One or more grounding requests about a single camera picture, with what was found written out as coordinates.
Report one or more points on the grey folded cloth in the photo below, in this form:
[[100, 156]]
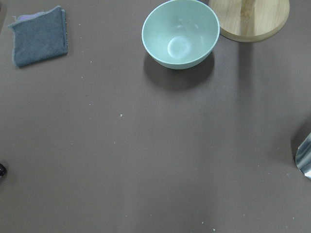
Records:
[[40, 36]]

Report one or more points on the dark cherries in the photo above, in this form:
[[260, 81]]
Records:
[[3, 170]]

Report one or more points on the mint green bowl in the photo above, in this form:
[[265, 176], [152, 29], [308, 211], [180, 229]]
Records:
[[180, 34]]

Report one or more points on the steel ice scoop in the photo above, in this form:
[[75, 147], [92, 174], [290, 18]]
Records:
[[303, 157]]

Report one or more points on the wooden cup tree stand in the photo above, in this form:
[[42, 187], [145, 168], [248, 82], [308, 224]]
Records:
[[250, 20]]

